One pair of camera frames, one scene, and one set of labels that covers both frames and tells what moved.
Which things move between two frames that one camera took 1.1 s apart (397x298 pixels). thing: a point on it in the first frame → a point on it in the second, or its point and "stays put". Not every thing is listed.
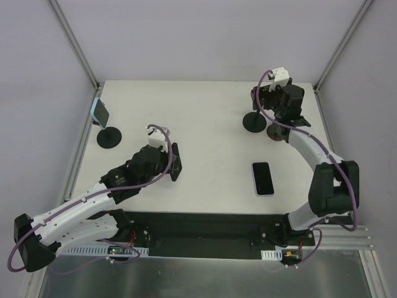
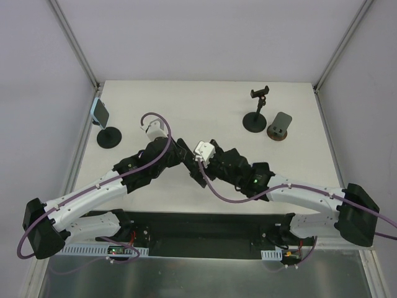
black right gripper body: (260, 97) → (213, 161)
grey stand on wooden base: (278, 133) stays put
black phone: (177, 166) → (190, 162)
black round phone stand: (109, 138) stays put
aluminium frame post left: (70, 34) stays put
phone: (98, 112) stays put
